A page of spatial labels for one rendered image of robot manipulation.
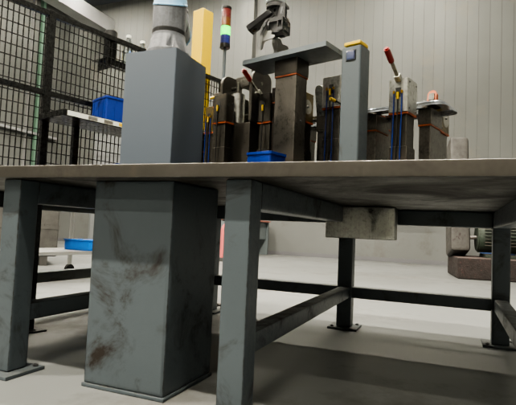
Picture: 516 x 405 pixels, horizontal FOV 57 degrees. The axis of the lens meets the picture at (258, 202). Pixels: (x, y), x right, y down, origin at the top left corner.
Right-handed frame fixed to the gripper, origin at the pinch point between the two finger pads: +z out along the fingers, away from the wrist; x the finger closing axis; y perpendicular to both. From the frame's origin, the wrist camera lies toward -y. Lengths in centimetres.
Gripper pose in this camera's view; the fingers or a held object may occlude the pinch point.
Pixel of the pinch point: (268, 57)
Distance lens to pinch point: 191.8
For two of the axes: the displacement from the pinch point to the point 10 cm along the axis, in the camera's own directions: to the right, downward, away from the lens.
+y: 8.8, 0.1, -4.8
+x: 4.8, 0.7, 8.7
